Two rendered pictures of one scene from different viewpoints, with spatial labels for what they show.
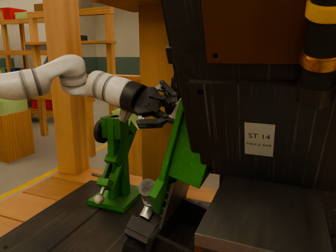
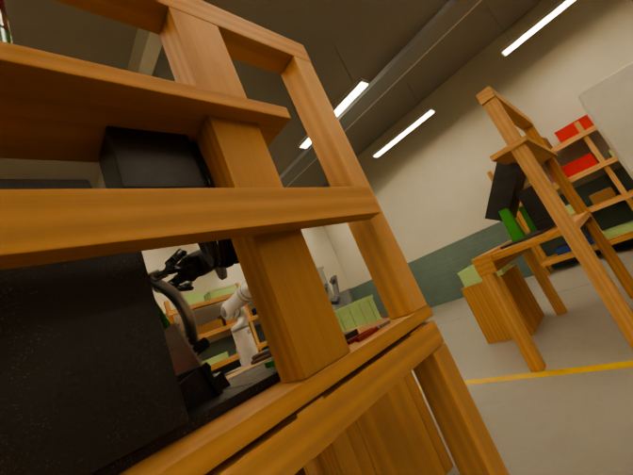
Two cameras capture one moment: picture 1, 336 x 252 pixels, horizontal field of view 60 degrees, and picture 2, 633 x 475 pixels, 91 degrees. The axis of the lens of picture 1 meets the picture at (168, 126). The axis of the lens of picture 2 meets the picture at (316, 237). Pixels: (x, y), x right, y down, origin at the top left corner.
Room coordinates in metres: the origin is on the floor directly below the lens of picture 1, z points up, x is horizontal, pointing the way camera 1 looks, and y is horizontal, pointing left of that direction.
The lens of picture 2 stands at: (1.35, -0.61, 0.99)
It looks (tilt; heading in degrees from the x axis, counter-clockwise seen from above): 13 degrees up; 111
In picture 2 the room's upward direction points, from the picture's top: 23 degrees counter-clockwise
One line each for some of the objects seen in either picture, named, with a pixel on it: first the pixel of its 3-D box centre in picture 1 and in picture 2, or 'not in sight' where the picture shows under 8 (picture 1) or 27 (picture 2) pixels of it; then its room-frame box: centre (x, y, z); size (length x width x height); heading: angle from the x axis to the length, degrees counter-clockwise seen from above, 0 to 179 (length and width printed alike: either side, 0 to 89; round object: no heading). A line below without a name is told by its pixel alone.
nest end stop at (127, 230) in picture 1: (137, 238); not in sight; (0.58, 0.07, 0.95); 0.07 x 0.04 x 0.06; 68
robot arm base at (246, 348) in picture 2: not in sight; (246, 346); (0.25, 0.69, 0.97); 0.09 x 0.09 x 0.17; 82
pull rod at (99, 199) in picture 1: (101, 192); not in sight; (0.78, 0.19, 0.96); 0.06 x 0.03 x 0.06; 158
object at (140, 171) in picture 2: not in sight; (152, 173); (0.84, -0.12, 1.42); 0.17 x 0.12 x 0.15; 68
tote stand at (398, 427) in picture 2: not in sight; (349, 411); (0.43, 1.16, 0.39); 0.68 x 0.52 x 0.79; 148
